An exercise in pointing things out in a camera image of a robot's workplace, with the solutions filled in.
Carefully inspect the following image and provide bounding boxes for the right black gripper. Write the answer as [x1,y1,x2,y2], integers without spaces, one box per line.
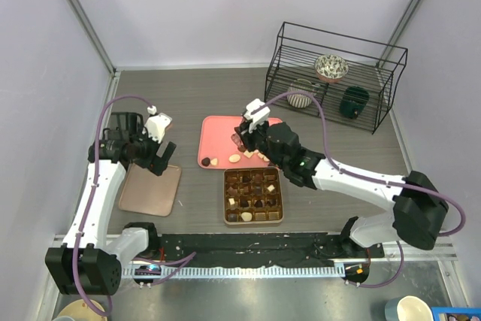
[236,117,287,170]

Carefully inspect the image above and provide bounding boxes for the gold chocolate box with tray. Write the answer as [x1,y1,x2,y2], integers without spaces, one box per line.
[223,167,284,226]

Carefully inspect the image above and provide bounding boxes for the metal tongs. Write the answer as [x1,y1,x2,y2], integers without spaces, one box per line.
[231,133,245,153]

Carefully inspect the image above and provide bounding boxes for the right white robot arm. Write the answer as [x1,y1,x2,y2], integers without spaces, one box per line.
[198,121,449,257]

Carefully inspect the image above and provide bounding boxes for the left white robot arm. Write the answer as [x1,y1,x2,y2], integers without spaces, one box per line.
[45,112,176,296]

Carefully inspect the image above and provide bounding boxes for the dark heart chocolate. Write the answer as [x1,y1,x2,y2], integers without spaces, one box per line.
[201,157,210,167]

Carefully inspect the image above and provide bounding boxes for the white oval chocolate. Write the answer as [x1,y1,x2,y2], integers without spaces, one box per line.
[228,154,241,163]

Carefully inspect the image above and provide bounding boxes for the white teardrop chocolate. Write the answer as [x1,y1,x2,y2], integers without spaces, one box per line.
[240,212,253,222]

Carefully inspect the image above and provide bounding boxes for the dark square chocolate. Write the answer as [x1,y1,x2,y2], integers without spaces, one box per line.
[228,213,238,222]

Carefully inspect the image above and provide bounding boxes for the rose gold tin lid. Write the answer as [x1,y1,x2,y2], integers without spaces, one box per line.
[118,165,182,217]

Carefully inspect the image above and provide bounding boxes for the striped ceramic cup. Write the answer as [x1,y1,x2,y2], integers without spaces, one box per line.
[286,78,319,109]

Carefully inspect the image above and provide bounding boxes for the pink plastic tray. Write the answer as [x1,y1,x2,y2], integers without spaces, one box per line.
[198,116,268,170]

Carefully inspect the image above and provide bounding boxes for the dark green mug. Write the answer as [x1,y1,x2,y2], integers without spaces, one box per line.
[339,86,370,120]

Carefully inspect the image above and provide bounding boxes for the floral ceramic bowl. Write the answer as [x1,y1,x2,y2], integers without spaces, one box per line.
[314,54,349,83]

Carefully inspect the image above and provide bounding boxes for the beige plate bottom left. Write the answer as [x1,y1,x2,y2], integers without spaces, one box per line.
[53,300,108,321]

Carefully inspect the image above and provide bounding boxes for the white bowl bottom right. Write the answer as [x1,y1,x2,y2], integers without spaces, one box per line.
[384,295,434,321]

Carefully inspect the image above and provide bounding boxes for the blue box corner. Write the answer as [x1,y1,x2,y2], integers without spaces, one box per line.
[431,307,481,321]

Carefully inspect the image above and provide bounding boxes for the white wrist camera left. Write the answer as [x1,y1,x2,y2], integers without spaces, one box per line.
[142,105,172,144]

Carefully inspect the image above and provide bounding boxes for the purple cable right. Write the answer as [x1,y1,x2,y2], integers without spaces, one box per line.
[259,91,467,288]

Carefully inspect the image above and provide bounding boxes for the purple cable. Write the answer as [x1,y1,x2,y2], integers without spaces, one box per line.
[72,95,198,317]
[259,91,467,288]

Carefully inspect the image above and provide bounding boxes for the black wire rack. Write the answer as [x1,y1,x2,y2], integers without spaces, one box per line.
[264,22,408,133]

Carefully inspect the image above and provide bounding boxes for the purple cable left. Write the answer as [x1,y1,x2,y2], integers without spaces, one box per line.
[72,95,198,317]

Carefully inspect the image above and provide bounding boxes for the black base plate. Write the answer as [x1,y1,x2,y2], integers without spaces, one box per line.
[159,232,384,268]

